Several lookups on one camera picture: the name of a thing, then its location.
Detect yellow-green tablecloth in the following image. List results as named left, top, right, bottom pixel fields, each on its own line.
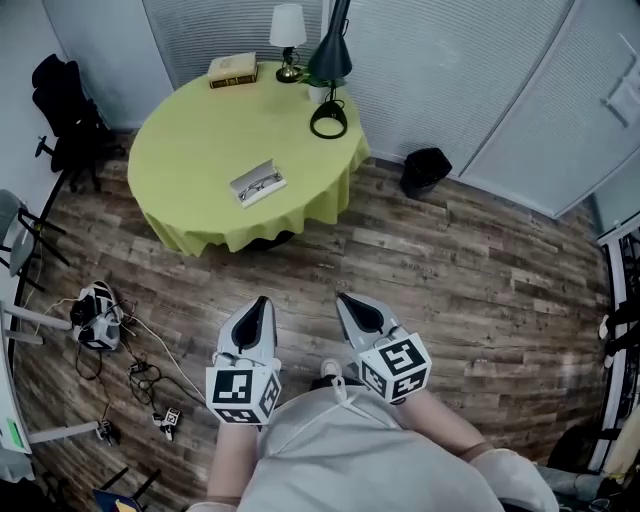
left=127, top=60, right=372, bottom=258

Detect white desk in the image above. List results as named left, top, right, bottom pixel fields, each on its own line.
left=0, top=299, right=101, bottom=456

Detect black-framed eyeglasses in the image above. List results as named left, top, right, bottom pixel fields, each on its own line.
left=238, top=173, right=282, bottom=201

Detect black waste bin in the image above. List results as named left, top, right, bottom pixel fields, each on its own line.
left=399, top=147, right=454, bottom=200

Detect grey chair with black legs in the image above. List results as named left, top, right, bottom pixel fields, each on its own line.
left=0, top=188, right=71, bottom=292

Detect black office chair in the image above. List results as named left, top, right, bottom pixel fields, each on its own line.
left=31, top=53, right=126, bottom=194

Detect black shelf rack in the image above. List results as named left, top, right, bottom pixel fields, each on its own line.
left=597, top=214, right=640, bottom=476

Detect black cone desk lamp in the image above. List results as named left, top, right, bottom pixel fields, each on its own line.
left=306, top=0, right=354, bottom=140

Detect black cable tangle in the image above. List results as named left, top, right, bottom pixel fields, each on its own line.
left=127, top=359, right=169, bottom=407

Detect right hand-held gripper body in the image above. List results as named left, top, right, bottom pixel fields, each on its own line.
left=357, top=325, right=432, bottom=405

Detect white glasses case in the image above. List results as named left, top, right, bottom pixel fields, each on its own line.
left=229, top=159, right=289, bottom=210

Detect small potted green plant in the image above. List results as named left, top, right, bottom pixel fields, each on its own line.
left=298, top=72, right=347, bottom=105

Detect small patterned cube device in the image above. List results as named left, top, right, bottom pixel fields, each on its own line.
left=152, top=407, right=181, bottom=442

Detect thick tan book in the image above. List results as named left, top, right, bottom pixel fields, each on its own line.
left=208, top=51, right=259, bottom=90

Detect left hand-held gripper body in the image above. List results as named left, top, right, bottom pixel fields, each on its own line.
left=205, top=349, right=282, bottom=426

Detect person's right forearm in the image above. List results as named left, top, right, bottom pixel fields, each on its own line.
left=399, top=387, right=494, bottom=462

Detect white cable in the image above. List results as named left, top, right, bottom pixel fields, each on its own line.
left=122, top=313, right=209, bottom=405

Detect black folding stand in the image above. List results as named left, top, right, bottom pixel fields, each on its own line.
left=97, top=467, right=162, bottom=501

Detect person's left forearm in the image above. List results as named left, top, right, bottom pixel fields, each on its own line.
left=205, top=414, right=262, bottom=507

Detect white shade table lamp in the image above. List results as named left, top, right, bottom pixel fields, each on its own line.
left=269, top=3, right=308, bottom=84

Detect blue and yellow object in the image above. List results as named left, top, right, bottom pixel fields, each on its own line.
left=92, top=487, right=146, bottom=512

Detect person's white top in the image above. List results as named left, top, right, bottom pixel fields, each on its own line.
left=187, top=377, right=559, bottom=512

